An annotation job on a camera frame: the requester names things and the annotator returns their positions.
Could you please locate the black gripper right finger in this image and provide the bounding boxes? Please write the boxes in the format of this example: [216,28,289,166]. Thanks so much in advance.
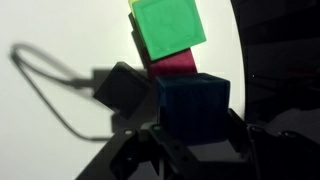
[226,108,320,180]

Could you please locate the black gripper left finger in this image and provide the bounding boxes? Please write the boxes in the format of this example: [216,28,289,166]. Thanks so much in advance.
[76,121,214,180]

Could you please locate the blue block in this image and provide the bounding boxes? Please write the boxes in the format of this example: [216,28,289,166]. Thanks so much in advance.
[155,72,231,146]

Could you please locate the magenta block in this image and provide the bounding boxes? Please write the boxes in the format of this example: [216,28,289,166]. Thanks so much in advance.
[145,48,199,80]

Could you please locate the dark green block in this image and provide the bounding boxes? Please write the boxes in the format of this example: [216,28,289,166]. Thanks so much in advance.
[132,0,207,62]

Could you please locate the light green block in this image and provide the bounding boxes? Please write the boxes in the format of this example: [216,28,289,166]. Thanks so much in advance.
[127,0,139,16]

